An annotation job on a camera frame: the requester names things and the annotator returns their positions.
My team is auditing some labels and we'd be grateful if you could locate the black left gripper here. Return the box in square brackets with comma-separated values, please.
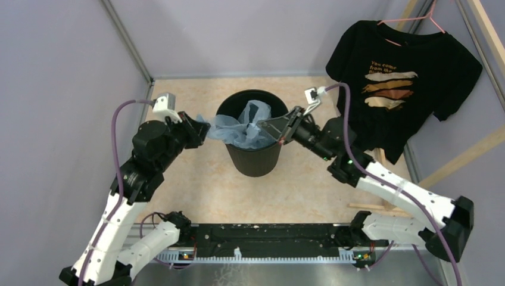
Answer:
[156, 110, 211, 171]

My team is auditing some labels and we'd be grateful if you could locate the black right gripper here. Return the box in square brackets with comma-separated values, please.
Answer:
[257, 106, 333, 161]

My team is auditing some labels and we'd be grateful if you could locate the light blue plastic trash bag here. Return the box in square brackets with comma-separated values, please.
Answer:
[197, 100, 275, 150]

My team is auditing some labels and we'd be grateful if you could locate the black plastic trash bin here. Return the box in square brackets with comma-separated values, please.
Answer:
[216, 89, 288, 177]

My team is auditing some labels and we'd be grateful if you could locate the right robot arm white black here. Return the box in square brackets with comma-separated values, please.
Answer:
[257, 106, 475, 262]

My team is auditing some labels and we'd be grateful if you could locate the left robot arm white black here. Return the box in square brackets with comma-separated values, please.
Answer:
[59, 111, 211, 285]

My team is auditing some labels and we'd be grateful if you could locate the black printed t-shirt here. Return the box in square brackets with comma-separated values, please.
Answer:
[326, 20, 483, 163]

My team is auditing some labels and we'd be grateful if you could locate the wooden stick on floor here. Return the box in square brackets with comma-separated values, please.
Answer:
[347, 203, 411, 217]

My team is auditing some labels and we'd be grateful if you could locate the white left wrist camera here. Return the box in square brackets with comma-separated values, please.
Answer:
[152, 92, 182, 123]

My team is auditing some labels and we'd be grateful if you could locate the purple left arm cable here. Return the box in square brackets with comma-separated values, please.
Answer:
[77, 99, 155, 286]

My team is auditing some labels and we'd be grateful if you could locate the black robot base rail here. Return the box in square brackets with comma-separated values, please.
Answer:
[154, 223, 389, 270]

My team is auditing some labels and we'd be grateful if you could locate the wooden frame bar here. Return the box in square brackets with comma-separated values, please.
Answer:
[418, 125, 504, 189]

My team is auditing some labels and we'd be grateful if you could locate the pink wire clothes hanger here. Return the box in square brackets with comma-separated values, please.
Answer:
[376, 0, 446, 34]

